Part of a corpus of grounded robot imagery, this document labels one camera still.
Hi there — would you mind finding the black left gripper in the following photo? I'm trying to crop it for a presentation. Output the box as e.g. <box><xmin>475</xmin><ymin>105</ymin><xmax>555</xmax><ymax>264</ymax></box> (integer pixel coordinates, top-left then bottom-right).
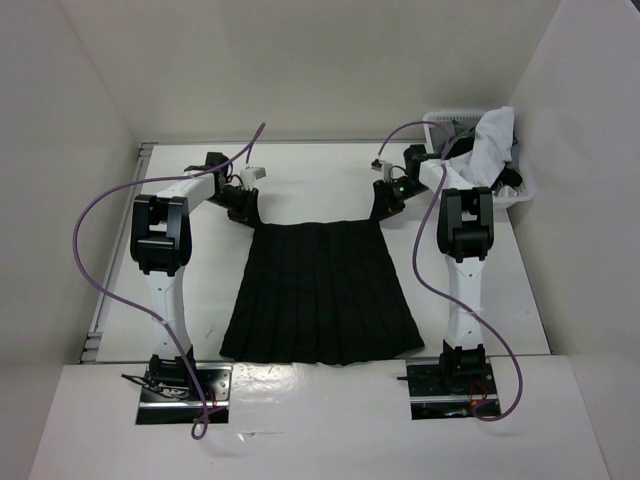
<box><xmin>207</xmin><ymin>185</ymin><xmax>263</xmax><ymax>231</ymax></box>

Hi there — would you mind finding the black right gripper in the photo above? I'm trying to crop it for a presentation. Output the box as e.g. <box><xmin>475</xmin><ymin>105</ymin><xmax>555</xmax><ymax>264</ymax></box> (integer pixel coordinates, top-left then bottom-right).
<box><xmin>369</xmin><ymin>177</ymin><xmax>429</xmax><ymax>224</ymax></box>

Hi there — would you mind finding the black pleated skirt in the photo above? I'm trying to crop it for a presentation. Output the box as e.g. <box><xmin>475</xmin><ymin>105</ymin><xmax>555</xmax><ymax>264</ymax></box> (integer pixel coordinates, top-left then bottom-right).
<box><xmin>219</xmin><ymin>181</ymin><xmax>425</xmax><ymax>366</ymax></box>

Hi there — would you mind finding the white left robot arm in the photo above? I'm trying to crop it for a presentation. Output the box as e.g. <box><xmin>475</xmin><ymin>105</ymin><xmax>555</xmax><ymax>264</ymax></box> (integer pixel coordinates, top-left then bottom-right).
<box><xmin>130</xmin><ymin>152</ymin><xmax>266</xmax><ymax>400</ymax></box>

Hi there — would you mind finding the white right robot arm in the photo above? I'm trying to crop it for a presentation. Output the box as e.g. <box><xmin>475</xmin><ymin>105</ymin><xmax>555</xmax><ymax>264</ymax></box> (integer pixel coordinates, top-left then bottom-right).
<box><xmin>371</xmin><ymin>145</ymin><xmax>494</xmax><ymax>394</ymax></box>

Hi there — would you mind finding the white plastic basket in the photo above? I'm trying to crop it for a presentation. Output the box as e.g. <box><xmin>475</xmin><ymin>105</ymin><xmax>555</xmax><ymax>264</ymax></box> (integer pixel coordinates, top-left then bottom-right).
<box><xmin>422</xmin><ymin>109</ymin><xmax>535</xmax><ymax>209</ymax></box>

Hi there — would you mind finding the white skirt in basket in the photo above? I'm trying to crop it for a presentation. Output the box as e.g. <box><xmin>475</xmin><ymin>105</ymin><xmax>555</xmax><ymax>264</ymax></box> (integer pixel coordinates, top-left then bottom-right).
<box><xmin>446</xmin><ymin>106</ymin><xmax>515</xmax><ymax>190</ymax></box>

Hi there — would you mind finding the dark garment in basket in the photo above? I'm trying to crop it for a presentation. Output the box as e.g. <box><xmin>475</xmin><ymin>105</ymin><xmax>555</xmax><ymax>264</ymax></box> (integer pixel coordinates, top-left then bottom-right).
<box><xmin>491</xmin><ymin>135</ymin><xmax>524</xmax><ymax>196</ymax></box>

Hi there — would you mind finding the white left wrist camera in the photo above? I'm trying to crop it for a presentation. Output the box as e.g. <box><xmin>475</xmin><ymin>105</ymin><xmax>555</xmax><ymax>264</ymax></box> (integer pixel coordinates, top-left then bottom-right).
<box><xmin>239</xmin><ymin>166</ymin><xmax>266</xmax><ymax>190</ymax></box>

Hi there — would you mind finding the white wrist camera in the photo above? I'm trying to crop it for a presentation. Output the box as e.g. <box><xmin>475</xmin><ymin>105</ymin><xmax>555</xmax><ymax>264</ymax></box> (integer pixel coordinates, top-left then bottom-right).
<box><xmin>371</xmin><ymin>158</ymin><xmax>395</xmax><ymax>182</ymax></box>
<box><xmin>239</xmin><ymin>166</ymin><xmax>266</xmax><ymax>190</ymax></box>

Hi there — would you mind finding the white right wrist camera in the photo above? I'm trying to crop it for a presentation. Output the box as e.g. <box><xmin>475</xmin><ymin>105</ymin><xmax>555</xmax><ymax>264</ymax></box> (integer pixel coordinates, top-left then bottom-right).
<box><xmin>371</xmin><ymin>158</ymin><xmax>395</xmax><ymax>182</ymax></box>

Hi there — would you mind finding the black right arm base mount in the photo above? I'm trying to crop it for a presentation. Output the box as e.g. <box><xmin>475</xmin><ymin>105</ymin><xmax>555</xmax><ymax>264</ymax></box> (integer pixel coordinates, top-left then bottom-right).
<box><xmin>396</xmin><ymin>359</ymin><xmax>502</xmax><ymax>420</ymax></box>

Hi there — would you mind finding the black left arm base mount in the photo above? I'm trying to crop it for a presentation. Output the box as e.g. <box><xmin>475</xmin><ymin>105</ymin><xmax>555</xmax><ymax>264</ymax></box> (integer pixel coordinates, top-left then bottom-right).
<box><xmin>121</xmin><ymin>362</ymin><xmax>233</xmax><ymax>425</ymax></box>

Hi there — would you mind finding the aluminium table edge rail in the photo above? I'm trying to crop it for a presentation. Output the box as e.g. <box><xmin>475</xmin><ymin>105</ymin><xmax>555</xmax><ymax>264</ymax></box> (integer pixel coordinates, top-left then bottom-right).
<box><xmin>79</xmin><ymin>142</ymin><xmax>155</xmax><ymax>364</ymax></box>

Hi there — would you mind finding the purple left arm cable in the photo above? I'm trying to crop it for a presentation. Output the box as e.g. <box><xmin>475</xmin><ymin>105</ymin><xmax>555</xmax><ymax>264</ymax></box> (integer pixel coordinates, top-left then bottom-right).
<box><xmin>72</xmin><ymin>122</ymin><xmax>267</xmax><ymax>441</ymax></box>

